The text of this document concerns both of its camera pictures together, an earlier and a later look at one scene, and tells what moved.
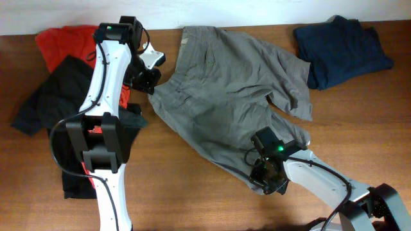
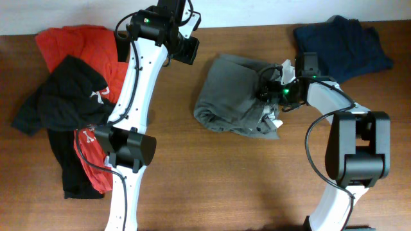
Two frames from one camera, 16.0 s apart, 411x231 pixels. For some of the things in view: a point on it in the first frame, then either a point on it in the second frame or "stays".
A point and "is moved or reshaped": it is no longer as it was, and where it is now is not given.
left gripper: x=148 y=84 to x=189 y=54
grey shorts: x=215 y=97 is moved or reshaped
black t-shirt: x=59 y=94 stays
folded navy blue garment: x=339 y=50 stays
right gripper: x=279 y=187 to x=274 y=96
